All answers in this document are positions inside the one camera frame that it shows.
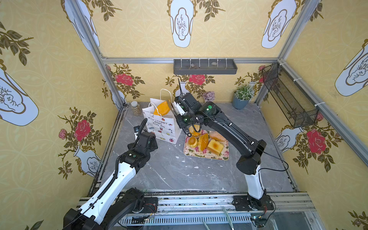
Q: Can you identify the long golden bread loaf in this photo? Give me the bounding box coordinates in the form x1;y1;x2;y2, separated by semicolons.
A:
153;101;171;116

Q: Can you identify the white printed paper bag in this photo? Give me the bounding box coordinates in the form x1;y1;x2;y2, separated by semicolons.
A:
142;89;182;144

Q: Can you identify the small round yellow bun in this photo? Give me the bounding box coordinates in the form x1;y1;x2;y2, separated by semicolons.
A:
187;137;198;148

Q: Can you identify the striped twisted bread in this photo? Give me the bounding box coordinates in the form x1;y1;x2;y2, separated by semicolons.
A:
198;133;209;151

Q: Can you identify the seeded brown bun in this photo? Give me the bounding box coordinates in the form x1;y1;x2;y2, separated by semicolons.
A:
209;131;226;142

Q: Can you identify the square yellow toast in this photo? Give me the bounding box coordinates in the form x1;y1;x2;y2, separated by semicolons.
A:
207;139;224;156

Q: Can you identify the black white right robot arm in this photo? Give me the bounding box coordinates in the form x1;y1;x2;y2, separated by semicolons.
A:
173;93;266;200

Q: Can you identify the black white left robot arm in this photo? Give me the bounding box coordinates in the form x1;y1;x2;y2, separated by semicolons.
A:
63;132;158;230

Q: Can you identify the small purple flower pot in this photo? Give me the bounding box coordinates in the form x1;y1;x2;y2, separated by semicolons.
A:
202;91;215;102

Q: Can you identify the glass jar with sprinkles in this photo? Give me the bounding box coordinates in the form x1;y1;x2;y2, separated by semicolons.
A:
131;101;142;116

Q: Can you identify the floral rectangular tray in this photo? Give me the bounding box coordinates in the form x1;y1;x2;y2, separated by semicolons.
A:
184;130;230;161

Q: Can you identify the green plant blue pot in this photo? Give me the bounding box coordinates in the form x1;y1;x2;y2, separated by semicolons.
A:
232;85;255;110

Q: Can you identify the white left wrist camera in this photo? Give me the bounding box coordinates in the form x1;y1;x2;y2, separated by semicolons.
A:
133;126;141;140

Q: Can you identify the grey wall shelf rack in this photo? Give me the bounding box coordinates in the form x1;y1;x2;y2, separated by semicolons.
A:
173;58;238;75

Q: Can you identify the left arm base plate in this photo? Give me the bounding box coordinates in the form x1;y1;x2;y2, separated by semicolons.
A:
130;197;158;214

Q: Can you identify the black wire mesh basket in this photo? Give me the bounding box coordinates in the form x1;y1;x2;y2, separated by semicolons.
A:
262;63;319;128

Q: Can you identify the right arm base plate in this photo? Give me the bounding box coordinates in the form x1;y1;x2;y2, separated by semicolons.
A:
232;193;275;212

